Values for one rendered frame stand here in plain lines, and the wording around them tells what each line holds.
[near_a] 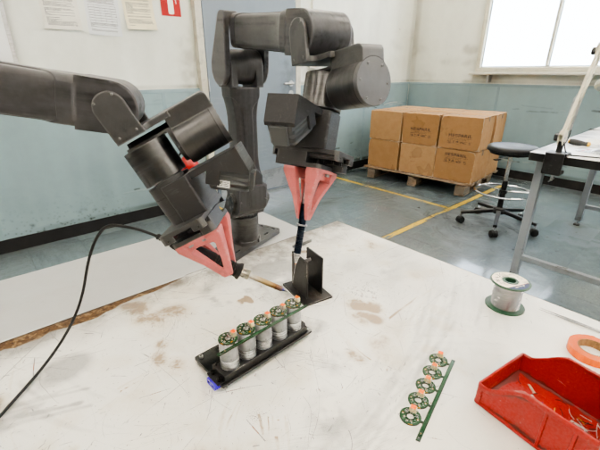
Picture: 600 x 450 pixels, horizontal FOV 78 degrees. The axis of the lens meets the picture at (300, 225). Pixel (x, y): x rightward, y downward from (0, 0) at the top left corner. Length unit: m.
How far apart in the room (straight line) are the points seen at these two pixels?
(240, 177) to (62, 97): 0.20
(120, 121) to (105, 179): 2.68
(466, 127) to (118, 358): 3.54
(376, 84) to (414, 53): 4.94
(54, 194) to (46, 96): 2.62
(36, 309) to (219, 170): 0.45
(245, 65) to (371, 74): 0.33
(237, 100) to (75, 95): 0.34
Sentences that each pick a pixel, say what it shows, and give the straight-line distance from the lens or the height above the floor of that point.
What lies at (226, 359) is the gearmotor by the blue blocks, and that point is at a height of 0.79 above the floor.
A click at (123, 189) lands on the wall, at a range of 3.19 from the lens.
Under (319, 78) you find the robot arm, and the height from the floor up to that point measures 1.12.
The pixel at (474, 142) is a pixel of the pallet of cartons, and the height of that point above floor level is 0.53.
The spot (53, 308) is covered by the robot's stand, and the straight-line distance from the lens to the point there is 0.77.
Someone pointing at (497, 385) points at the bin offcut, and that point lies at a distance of 0.57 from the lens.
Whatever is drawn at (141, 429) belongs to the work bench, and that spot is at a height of 0.75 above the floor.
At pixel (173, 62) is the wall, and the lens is 3.26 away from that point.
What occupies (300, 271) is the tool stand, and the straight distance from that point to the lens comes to 0.66.
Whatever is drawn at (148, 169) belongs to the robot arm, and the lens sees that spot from 0.49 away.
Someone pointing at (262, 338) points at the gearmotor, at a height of 0.79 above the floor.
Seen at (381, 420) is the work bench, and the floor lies 0.75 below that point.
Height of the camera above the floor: 1.13
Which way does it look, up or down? 23 degrees down
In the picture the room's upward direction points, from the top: straight up
